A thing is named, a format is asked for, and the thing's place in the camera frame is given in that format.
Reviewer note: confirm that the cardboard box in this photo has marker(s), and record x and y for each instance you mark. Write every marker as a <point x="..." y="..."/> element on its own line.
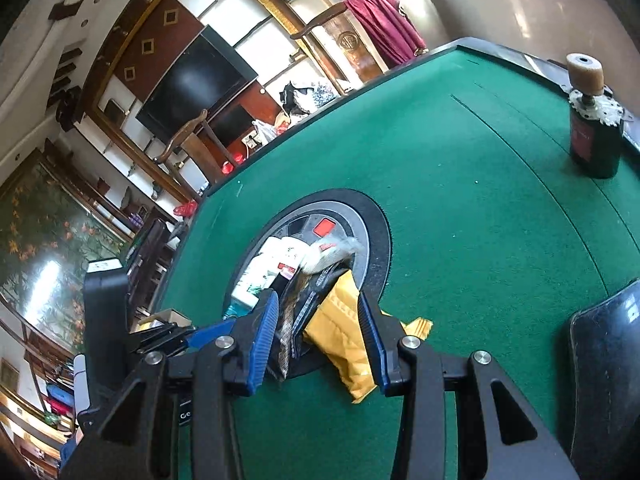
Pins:
<point x="172" y="316"/>

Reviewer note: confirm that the black and white cloth pile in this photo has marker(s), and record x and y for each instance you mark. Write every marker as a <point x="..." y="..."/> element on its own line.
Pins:
<point x="310" y="97"/>

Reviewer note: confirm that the dark green bottle tan cap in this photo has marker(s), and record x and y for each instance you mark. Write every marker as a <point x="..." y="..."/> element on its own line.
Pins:
<point x="595" y="135"/>

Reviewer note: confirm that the yellow snack packet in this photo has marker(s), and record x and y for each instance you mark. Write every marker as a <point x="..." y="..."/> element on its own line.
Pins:
<point x="340" y="330"/>

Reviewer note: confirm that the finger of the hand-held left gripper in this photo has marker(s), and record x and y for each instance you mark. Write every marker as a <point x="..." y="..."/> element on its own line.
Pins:
<point x="165" y="337"/>
<point x="210" y="334"/>

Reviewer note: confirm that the crumpled clear plastic bag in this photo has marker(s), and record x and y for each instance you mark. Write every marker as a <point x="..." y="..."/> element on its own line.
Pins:
<point x="330" y="255"/>

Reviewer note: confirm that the carved wooden chair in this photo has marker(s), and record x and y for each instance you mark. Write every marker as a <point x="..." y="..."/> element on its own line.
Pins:
<point x="345" y="40"/>

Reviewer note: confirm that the person's left forearm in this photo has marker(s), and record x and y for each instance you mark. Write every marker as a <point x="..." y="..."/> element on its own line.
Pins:
<point x="67" y="457"/>

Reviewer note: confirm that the teal packet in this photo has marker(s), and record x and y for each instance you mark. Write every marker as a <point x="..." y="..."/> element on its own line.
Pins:
<point x="245" y="300"/>

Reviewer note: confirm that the black packet red print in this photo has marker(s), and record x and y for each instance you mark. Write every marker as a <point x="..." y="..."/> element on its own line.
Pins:
<point x="320" y="292"/>

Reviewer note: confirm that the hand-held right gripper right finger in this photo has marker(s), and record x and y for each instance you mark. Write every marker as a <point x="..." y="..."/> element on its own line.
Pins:
<point x="372" y="340"/>

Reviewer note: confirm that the red cloth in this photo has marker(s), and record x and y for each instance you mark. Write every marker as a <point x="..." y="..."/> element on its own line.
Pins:
<point x="385" y="25"/>

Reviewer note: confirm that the black chair back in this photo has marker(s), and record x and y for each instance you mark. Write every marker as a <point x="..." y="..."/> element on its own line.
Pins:
<point x="610" y="385"/>

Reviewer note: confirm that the gold framed wall shelf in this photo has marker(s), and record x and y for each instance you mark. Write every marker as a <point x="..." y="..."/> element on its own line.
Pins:
<point x="235" y="15"/>

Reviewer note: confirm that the framed flower painting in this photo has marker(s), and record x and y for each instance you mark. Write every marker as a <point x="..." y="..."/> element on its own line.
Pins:
<point x="50" y="240"/>

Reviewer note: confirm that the black television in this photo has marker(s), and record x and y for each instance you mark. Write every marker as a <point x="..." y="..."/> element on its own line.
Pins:
<point x="195" y="85"/>

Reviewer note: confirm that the green topped mahjong table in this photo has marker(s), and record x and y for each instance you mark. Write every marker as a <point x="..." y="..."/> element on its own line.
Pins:
<point x="152" y="260"/>

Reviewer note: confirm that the round grey table panel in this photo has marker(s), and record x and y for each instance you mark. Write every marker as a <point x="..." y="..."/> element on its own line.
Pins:
<point x="365" y="240"/>

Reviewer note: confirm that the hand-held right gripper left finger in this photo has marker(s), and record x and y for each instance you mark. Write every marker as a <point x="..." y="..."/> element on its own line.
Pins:
<point x="262" y="340"/>

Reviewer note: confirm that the white plastic bag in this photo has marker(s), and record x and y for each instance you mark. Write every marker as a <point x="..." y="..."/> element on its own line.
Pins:
<point x="265" y="131"/>

